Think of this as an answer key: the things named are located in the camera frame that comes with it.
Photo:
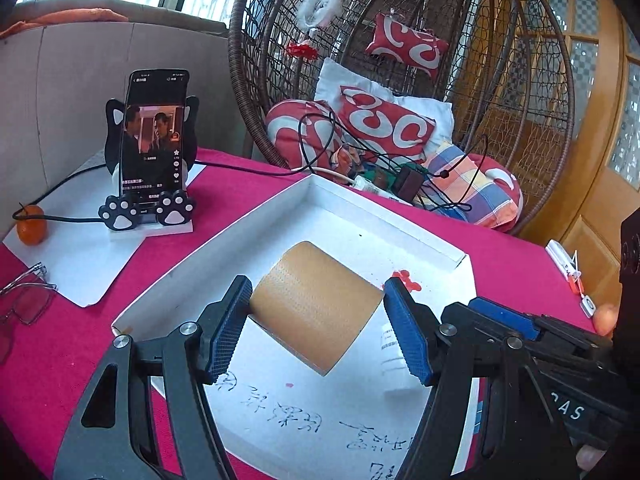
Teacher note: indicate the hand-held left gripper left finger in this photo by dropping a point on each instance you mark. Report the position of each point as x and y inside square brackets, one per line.
[230, 330]

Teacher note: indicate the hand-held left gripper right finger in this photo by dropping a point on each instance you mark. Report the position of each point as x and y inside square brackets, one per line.
[407, 332]

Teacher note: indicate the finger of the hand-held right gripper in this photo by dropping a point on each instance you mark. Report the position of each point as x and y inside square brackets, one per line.
[500, 310]

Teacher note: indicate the brown packing tape roll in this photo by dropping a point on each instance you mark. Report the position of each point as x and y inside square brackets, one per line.
[310, 305]

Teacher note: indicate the white cardboard box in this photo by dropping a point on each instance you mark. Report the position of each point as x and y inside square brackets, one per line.
[340, 230]

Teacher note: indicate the person's right hand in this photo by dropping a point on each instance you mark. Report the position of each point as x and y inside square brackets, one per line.
[591, 457]

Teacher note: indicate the magenta tablecloth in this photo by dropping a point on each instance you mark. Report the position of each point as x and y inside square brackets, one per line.
[500, 270]

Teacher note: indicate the red petal sticker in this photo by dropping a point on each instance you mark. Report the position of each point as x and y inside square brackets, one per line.
[406, 280]

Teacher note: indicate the red plastic clip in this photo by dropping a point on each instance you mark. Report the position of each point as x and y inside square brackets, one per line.
[576, 286]

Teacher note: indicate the orange fruit far right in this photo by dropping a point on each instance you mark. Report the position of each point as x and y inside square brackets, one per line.
[605, 319]

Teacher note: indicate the small white square gadget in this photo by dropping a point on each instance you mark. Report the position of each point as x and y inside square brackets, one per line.
[587, 306]

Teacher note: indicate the plaid cushion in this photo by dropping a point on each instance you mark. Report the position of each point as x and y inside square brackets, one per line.
[470, 180]

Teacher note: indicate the wooden door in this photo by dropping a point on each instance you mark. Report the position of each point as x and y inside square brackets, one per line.
[600, 210]

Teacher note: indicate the black power adapter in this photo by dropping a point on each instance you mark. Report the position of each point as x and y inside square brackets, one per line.
[411, 182]

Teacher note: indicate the black cat phone stand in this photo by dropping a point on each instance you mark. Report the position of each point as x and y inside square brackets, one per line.
[120, 215]

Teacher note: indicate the green cloth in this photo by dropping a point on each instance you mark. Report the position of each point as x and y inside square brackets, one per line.
[382, 172]

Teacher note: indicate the white paper sheet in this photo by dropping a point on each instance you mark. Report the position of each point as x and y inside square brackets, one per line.
[75, 270]

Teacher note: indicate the patterned cloth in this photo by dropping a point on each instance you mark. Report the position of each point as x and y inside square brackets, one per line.
[345, 159]

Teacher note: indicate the black smartphone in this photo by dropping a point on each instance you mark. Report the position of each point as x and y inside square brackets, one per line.
[155, 160]

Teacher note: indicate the red white seat cushion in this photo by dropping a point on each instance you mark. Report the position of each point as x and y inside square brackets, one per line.
[285, 130]

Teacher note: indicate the red white square cushion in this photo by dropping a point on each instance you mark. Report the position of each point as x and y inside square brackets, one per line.
[385, 125]

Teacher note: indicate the mandarin orange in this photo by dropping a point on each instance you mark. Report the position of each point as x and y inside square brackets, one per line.
[31, 227]

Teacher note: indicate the brown wicker hanging chair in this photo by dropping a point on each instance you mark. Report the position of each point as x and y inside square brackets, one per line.
[250, 60]

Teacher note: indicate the small red white pillow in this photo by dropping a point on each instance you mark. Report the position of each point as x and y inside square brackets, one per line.
[405, 45]

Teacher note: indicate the red flower decoration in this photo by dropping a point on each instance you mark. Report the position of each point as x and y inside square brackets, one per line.
[302, 51]

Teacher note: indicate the beige sofa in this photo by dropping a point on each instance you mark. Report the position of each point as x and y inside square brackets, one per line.
[175, 12]

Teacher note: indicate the orange cloth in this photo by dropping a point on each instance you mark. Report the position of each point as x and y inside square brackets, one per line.
[60, 17]

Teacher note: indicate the clear frame glasses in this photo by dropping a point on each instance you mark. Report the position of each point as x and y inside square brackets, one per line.
[27, 305]

